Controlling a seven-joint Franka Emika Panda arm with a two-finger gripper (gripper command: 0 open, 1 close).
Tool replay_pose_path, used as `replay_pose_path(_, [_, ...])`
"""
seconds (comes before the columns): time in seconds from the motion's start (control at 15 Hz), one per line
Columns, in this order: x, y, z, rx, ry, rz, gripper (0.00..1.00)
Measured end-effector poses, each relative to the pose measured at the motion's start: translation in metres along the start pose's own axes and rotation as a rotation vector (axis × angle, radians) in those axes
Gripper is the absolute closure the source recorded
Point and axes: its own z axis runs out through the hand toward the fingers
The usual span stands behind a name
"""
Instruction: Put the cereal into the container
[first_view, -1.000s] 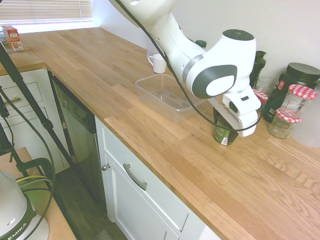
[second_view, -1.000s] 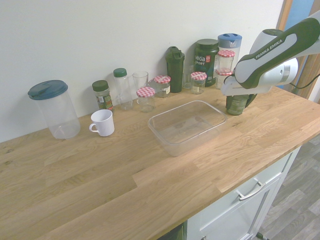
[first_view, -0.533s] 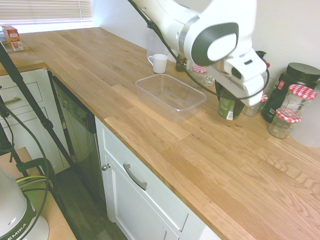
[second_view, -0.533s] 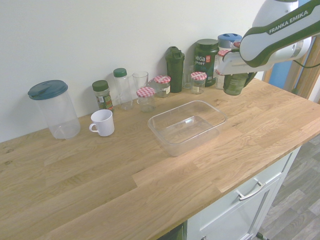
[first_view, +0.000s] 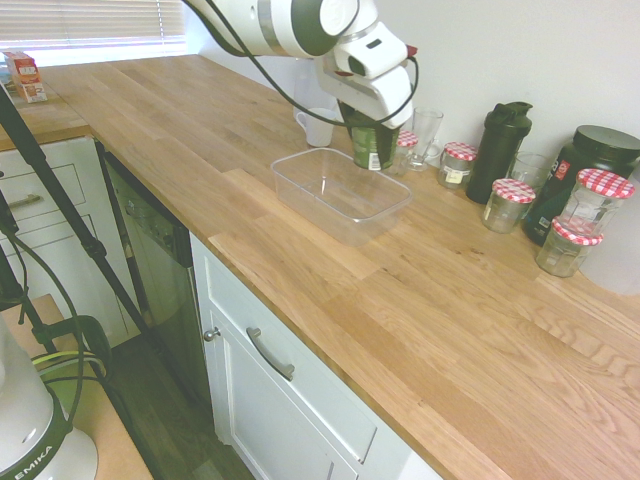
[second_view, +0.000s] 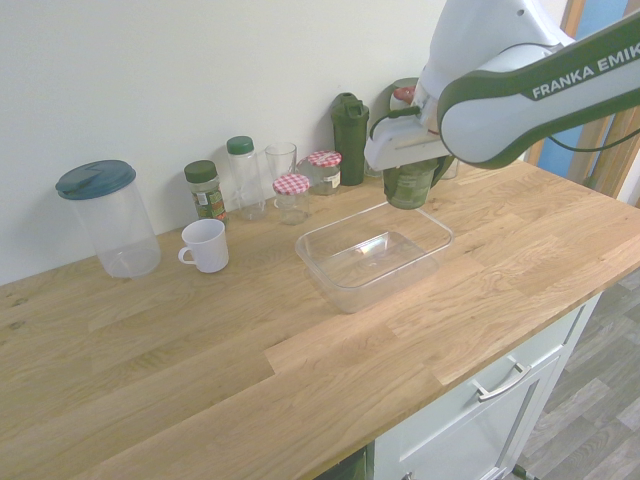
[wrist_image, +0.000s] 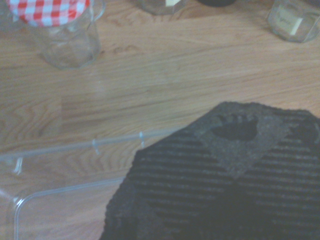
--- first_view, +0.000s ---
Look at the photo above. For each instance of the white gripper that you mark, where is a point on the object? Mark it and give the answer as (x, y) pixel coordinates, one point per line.
(375, 97)

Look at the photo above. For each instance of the green cereal cup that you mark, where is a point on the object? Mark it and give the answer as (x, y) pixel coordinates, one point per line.
(366, 145)

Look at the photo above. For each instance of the clear plastic rectangular container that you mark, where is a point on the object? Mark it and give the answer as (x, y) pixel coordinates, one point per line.
(345, 200)

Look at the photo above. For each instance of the small jar red checked lid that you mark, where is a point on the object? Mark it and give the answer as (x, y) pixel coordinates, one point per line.
(407, 150)

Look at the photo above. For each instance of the white ceramic mug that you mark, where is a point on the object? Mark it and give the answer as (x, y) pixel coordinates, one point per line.
(320, 131)

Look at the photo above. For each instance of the tall clear drinking glass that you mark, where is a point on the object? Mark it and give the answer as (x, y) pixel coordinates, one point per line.
(427, 130)

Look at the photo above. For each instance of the labelled jar red checked lid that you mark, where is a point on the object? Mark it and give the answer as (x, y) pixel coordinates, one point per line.
(456, 167)
(507, 207)

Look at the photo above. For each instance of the dark shaker bottle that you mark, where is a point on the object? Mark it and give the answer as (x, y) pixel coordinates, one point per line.
(497, 155)

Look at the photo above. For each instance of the short clear glass tumbler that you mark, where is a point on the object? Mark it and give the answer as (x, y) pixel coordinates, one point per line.
(530, 170)

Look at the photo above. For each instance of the dark Vega protein tub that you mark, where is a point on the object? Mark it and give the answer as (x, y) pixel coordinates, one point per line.
(595, 150)

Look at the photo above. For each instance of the faceted jar red checked lid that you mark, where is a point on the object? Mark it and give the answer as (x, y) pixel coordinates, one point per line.
(567, 252)

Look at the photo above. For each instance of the tall jar red checked lid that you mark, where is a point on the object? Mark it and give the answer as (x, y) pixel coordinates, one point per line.
(595, 205)

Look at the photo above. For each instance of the dark dishwasher front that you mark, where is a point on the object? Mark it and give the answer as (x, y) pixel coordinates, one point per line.
(155, 260)

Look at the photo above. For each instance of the silver cabinet knob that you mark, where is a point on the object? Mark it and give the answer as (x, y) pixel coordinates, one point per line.
(211, 334)

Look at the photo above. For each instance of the white window blinds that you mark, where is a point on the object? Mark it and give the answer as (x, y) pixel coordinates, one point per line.
(75, 20)

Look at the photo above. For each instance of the white cabinet with drawers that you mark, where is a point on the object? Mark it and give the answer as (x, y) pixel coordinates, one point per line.
(50, 155)

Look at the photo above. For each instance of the orange white carton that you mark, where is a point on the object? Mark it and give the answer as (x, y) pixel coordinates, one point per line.
(25, 75)

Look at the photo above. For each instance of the wooden mounting board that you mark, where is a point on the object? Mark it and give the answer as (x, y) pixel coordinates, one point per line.
(115, 440)

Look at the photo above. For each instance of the black camera tripod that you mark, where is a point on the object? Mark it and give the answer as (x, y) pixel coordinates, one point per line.
(94, 246)

